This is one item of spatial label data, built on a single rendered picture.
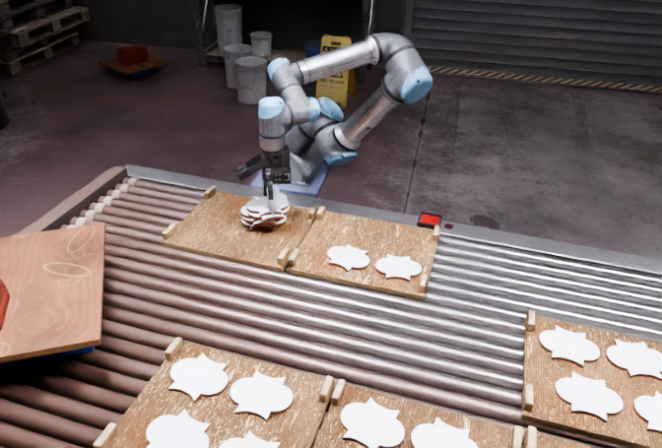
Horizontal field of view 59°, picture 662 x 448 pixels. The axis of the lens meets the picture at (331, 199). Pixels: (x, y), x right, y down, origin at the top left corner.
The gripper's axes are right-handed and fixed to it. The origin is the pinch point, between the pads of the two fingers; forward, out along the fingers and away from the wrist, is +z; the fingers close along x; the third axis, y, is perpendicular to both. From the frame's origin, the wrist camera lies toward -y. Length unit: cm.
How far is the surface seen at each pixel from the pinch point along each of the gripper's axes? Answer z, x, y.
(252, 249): 8.0, -12.8, -7.2
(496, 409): 10, -85, 37
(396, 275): 6.8, -36.8, 31.1
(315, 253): 8.0, -19.4, 11.3
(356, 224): 8.0, -6.2, 28.5
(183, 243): 8.0, -4.7, -27.5
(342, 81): 77, 324, 122
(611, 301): 10, -59, 88
